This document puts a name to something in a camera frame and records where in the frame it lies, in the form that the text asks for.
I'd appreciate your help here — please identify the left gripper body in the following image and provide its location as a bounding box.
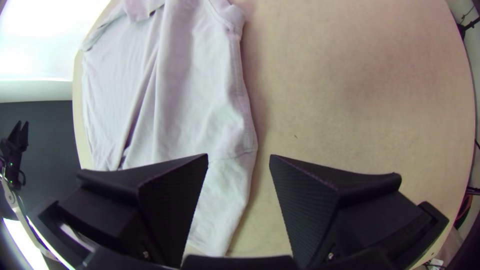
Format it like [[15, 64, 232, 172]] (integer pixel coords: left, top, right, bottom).
[[0, 137, 25, 161]]

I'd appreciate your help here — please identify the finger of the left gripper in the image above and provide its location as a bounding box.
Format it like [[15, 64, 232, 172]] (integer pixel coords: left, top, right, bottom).
[[20, 120, 30, 152], [7, 120, 23, 149]]

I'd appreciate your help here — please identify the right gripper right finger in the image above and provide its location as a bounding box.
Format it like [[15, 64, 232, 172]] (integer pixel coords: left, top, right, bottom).
[[268, 154, 432, 269]]

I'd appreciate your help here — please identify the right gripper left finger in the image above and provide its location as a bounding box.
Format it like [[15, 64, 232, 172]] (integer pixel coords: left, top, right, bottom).
[[56, 152, 209, 268]]

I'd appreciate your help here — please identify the grey t-shirt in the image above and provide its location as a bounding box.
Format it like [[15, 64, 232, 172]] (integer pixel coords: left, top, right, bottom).
[[80, 0, 260, 258]]

